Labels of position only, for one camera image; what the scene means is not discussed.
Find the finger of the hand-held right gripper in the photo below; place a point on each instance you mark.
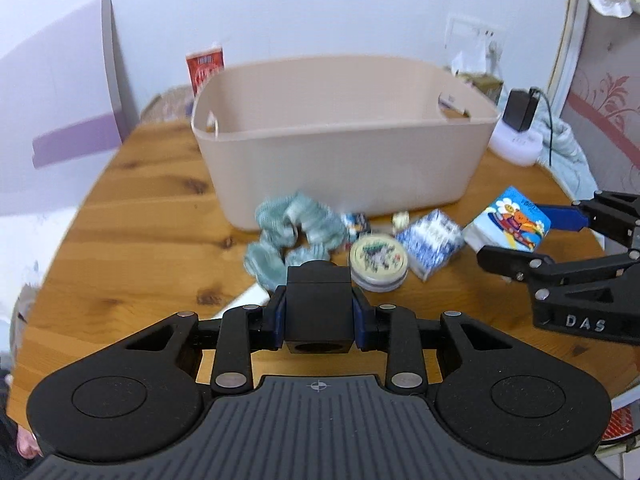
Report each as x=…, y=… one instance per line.
x=562, y=216
x=505, y=259

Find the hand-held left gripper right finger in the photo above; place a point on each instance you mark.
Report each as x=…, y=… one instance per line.
x=359, y=322

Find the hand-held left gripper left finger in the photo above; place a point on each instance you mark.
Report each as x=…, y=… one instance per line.
x=276, y=318

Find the cartoon print tissue packet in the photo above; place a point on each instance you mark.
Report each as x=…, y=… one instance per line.
x=510, y=220

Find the black cube with round hole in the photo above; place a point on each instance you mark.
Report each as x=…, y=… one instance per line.
x=319, y=305

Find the beige plastic basket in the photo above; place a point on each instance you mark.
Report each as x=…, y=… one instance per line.
x=345, y=155

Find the white paper card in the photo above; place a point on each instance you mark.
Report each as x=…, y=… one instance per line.
x=250, y=297

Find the round printed tin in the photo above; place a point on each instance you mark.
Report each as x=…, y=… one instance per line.
x=377, y=262

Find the light blue cloth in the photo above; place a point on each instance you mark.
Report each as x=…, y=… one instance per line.
x=567, y=150

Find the blue white patterned box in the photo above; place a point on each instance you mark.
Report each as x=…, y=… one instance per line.
x=432, y=242

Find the white power strip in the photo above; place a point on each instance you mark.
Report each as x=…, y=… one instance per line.
x=515, y=145

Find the small dark blue packet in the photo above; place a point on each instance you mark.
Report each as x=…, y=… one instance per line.
x=356, y=224

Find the teal ruffled scrunchie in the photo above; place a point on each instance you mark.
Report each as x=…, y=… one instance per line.
x=310, y=222

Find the red mesh object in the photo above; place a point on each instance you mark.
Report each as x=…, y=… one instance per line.
x=622, y=422

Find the small cream die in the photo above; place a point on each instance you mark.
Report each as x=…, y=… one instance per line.
x=401, y=221

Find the black power adapter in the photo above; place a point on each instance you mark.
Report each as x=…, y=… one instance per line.
x=520, y=109

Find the floral pink headboard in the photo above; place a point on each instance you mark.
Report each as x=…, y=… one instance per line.
x=610, y=95

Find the yellow carton box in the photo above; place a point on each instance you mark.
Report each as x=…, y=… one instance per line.
x=487, y=87

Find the red snack packet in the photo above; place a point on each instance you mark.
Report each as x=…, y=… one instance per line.
x=202, y=67

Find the purple white board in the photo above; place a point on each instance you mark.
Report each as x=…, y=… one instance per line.
x=65, y=110

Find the white wall socket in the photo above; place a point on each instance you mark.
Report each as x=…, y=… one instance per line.
x=475, y=35

